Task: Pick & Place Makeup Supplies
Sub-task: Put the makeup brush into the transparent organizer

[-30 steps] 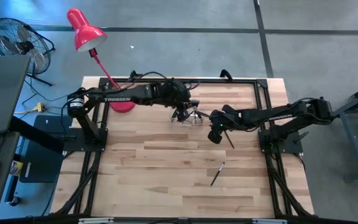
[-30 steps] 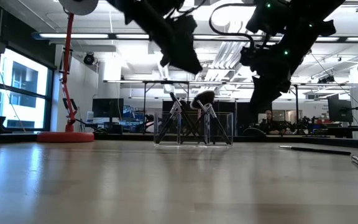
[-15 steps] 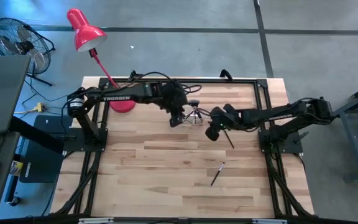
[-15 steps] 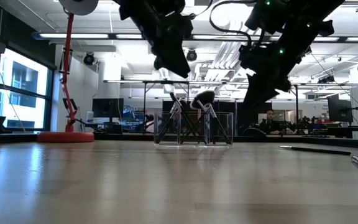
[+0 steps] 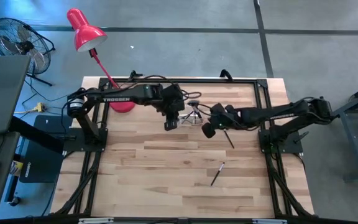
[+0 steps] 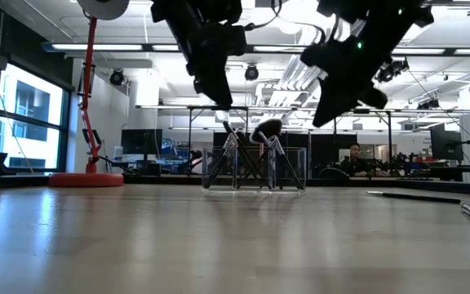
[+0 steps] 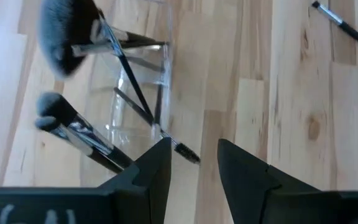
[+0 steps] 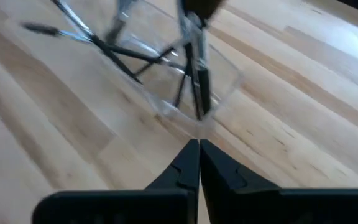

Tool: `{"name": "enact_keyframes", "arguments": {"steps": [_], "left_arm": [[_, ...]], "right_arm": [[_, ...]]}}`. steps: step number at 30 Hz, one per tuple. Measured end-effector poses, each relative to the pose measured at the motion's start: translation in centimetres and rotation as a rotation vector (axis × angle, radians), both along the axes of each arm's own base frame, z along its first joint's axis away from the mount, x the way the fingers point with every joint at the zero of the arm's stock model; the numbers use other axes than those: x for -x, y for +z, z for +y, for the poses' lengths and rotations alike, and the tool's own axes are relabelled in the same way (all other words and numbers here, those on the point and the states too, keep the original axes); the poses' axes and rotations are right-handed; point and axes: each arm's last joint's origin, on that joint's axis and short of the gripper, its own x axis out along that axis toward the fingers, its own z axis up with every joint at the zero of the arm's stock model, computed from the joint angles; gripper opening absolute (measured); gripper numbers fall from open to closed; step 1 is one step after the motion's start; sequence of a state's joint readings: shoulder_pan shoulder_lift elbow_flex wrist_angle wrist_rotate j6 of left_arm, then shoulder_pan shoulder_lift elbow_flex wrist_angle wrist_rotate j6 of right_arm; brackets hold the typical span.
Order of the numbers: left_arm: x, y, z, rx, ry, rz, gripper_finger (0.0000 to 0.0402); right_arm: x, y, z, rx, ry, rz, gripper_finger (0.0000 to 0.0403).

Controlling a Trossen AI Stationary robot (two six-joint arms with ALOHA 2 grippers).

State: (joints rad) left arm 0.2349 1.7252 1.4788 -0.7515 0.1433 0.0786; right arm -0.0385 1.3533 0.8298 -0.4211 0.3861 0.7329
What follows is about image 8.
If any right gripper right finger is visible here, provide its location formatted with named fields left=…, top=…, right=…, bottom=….
left=200, top=139, right=358, bottom=224

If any black fan makeup brush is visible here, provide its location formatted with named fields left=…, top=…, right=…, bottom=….
left=175, top=0, right=228, bottom=116

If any clear acrylic organizer box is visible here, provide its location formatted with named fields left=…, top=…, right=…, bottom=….
left=51, top=0, right=245, bottom=131

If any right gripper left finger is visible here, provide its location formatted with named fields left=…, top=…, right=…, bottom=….
left=31, top=139, right=201, bottom=224

